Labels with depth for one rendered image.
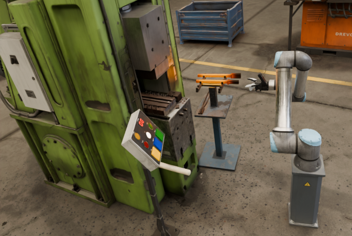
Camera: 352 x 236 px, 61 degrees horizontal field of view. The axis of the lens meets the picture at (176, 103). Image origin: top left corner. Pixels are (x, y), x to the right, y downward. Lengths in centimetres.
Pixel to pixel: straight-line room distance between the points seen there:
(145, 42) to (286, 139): 121
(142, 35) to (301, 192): 166
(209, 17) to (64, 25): 417
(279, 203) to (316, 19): 336
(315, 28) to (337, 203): 323
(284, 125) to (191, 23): 437
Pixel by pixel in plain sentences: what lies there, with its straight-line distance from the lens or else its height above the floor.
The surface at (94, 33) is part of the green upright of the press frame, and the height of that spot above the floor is 174.
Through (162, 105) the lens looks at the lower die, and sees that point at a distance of 252.
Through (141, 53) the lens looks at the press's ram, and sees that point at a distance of 222.
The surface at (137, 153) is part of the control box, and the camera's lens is 193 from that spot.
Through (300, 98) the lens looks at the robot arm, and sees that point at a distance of 280.
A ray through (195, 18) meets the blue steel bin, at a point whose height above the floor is 56.
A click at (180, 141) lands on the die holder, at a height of 61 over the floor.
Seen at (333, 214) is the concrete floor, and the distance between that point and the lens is 299.
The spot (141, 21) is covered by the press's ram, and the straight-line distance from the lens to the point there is 213.
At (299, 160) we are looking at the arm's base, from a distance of 240.
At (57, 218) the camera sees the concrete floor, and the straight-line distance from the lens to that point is 336.
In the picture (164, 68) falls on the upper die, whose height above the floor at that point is 130.
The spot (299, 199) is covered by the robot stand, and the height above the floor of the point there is 31.
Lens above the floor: 228
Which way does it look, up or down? 31 degrees down
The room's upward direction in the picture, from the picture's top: 10 degrees counter-clockwise
